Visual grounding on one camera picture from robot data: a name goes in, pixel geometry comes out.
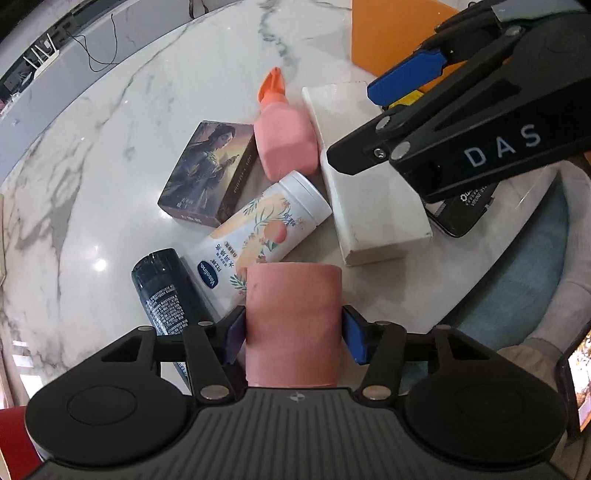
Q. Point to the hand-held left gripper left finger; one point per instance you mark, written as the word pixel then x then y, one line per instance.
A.
pixel 236 333

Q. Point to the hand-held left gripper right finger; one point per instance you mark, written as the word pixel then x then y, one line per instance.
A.
pixel 353 338

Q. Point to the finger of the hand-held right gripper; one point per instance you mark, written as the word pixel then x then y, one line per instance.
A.
pixel 355 152
pixel 406 76

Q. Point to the white rectangular box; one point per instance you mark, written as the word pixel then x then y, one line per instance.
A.
pixel 369 198

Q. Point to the pink cylinder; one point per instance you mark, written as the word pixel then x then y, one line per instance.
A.
pixel 292 318

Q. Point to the black spray can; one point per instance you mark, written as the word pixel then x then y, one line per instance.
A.
pixel 166 295

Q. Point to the white floral lotion bottle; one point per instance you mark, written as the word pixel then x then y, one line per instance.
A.
pixel 258 230

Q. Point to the pink bottle with orange cap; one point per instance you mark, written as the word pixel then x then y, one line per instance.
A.
pixel 284 138

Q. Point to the black flat packet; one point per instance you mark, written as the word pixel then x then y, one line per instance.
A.
pixel 461 212

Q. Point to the blue chair cushion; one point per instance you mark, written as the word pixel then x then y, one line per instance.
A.
pixel 521 267

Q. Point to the dark illustrated box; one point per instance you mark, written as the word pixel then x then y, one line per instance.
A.
pixel 207 170

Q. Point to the phone with lit screen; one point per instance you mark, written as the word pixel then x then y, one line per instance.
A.
pixel 577 383

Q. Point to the red object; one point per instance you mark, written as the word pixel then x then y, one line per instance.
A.
pixel 16 438

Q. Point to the white router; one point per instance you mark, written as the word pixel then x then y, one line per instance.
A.
pixel 41 54

